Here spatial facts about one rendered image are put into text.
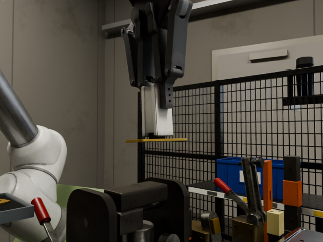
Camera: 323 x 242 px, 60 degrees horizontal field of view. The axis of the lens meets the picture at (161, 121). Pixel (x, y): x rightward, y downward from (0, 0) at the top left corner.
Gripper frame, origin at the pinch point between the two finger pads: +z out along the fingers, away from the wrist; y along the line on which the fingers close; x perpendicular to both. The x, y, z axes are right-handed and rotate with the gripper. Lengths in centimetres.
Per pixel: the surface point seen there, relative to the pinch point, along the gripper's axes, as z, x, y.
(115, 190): 11.8, 0.1, -11.4
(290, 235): 30, 52, -7
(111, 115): -38, 177, -299
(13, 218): 14.9, -13.2, -19.2
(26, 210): 14.0, -11.3, -19.3
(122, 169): 35, 183, -287
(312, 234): 31, 58, -4
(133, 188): 11.9, 3.5, -10.9
